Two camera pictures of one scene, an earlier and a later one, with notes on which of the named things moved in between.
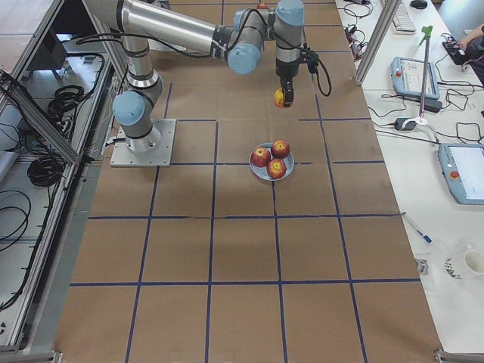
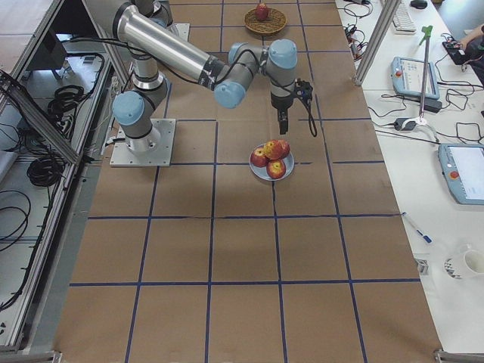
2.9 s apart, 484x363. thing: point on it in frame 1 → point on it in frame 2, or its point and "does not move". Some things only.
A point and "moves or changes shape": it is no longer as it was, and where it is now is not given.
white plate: x=262 y=172 does not move
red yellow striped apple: x=278 y=97 moves or changes shape
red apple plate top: x=280 y=148 does not move
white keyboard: x=402 y=22 does not move
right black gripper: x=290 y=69 → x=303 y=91
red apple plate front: x=276 y=168 does not move
